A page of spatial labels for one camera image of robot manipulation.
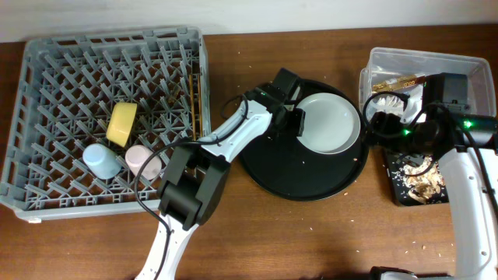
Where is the white round plate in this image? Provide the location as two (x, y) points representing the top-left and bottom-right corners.
(297, 93), (361, 155)

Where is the wooden chopstick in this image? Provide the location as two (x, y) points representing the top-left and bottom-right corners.
(188, 74), (197, 140)
(197, 74), (203, 139)

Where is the pink plastic cup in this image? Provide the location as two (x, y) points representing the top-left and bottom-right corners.
(124, 145), (162, 180)

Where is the yellow bowl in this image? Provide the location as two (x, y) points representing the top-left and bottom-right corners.
(106, 102), (138, 147)

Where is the light blue plastic cup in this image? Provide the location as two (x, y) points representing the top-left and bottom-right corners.
(82, 143), (121, 180)

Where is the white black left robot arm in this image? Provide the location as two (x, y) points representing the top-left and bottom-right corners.
(137, 82), (305, 279)

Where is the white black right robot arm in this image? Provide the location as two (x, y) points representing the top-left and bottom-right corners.
(363, 72), (497, 279)

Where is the crumpled white paper waste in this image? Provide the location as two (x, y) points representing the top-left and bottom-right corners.
(370, 85), (423, 124)

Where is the clear plastic waste bin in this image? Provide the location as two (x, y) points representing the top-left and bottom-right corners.
(359, 47), (496, 118)

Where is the black rectangular waste tray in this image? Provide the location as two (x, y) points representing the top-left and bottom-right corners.
(383, 147), (451, 207)

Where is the grey plastic dishwasher rack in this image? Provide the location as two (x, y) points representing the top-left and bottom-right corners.
(1, 26), (211, 223)

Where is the round black serving tray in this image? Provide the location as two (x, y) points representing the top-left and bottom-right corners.
(240, 79), (369, 201)

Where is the brown snack wrapper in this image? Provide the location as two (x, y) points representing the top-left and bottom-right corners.
(371, 74), (425, 93)

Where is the food scraps pile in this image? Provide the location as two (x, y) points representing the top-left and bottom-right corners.
(392, 155), (447, 205)

